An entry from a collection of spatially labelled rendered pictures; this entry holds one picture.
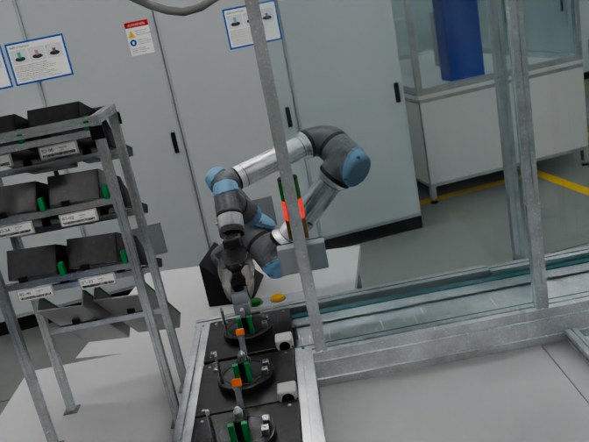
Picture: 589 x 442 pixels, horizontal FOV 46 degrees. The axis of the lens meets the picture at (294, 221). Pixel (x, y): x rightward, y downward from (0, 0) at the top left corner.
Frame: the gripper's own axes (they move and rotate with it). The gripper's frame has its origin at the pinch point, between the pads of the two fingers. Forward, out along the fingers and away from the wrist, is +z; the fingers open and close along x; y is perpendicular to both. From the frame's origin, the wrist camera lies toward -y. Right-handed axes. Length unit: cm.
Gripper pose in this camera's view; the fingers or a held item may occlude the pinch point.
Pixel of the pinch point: (239, 294)
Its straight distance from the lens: 192.7
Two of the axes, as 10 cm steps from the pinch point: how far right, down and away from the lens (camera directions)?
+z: 1.7, 9.0, -4.0
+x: -9.8, 1.9, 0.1
